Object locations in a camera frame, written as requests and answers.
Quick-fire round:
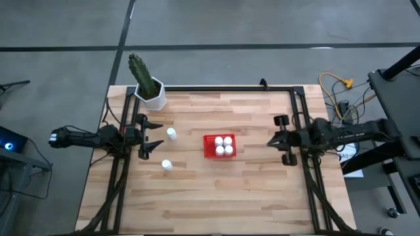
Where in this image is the black aluminium rig frame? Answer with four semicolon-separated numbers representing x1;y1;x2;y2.
77;85;357;236

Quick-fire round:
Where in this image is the white hexagonal plant pot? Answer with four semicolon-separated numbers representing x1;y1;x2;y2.
134;77;167;111

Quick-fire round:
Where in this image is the white paper sheet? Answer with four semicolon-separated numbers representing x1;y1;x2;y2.
337;144;364;178

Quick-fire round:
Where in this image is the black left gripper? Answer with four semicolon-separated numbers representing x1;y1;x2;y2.
126;113;165;161

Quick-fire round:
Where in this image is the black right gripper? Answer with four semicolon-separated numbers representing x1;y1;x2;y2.
266;114;310;167

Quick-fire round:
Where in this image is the black metal stand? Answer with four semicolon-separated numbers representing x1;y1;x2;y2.
0;152;53;236

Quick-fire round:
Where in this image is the yellow extension cable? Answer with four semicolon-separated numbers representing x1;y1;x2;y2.
318;72;355;121

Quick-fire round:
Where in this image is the black power strip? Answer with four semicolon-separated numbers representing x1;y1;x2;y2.
337;100;355;125

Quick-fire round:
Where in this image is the red plastic basket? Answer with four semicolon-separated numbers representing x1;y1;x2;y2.
203;133;238;159

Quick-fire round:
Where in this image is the black tripod leg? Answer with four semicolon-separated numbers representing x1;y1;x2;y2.
0;80;31;93

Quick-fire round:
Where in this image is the green cactus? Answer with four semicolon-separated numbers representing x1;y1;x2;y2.
127;53;161;99

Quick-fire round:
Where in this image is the black device with blue light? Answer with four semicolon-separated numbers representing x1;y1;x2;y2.
0;126;31;155

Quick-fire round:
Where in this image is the black equipment table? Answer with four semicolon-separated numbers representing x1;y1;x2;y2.
341;44;420;236

